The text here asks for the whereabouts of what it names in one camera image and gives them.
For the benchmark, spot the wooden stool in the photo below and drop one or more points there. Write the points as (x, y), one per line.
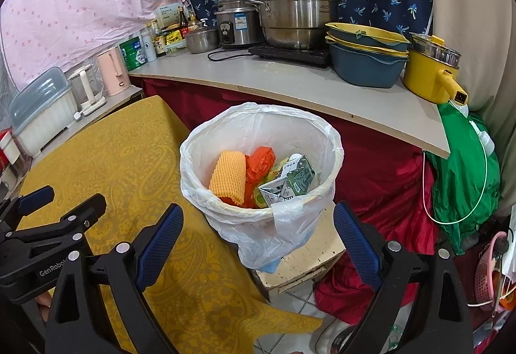
(312, 261)

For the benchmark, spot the dark red counter curtain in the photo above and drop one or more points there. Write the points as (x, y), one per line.
(383, 180)

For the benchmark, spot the orange foam net sleeve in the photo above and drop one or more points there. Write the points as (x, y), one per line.
(228, 180)

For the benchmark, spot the red plastic bag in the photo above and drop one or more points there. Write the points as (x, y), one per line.
(258, 165)

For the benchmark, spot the red cap sauce bottle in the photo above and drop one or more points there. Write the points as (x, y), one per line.
(183, 22)

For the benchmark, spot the black induction cooktop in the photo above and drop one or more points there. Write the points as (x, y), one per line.
(316, 58)

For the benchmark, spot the white carton box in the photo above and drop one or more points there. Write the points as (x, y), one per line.
(167, 15)

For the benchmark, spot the person's left hand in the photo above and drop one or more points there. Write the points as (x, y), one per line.
(44, 302)

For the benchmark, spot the yellow paisley tablecloth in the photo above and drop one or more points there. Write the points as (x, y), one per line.
(204, 299)

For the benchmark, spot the pink plastic basket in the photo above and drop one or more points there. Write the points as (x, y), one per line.
(483, 285)

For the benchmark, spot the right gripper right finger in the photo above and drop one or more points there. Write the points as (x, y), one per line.
(439, 320)

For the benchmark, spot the stacked teal yellow bowls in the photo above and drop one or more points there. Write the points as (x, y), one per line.
(366, 56)

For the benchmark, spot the white dish rack grey lid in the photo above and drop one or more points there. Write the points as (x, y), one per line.
(42, 110)

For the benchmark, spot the green plastic bag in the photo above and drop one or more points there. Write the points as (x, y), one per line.
(466, 189)

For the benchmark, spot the steel rice cooker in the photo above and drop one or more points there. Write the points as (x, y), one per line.
(238, 23)

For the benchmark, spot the red plastic basket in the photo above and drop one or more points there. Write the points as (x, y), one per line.
(5, 137)

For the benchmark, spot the pink electric kettle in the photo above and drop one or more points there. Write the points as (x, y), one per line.
(114, 72)

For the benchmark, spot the trash bin with white liner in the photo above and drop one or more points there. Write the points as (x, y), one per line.
(262, 236)

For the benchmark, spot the yellow electric pot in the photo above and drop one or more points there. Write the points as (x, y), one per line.
(431, 71)

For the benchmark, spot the green tin can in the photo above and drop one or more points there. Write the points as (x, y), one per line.
(133, 53)

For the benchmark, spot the large steel steamer pot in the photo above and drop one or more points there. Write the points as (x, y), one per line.
(296, 3)

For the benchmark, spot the white glass electric kettle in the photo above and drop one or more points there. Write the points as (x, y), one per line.
(88, 92)

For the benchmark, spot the dark sauce bottle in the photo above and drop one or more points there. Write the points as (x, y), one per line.
(158, 40)

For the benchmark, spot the small steel pot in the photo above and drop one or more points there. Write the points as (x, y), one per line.
(202, 40)

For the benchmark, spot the white bottle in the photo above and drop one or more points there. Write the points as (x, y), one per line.
(148, 45)

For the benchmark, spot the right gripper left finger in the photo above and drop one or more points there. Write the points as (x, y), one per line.
(78, 320)

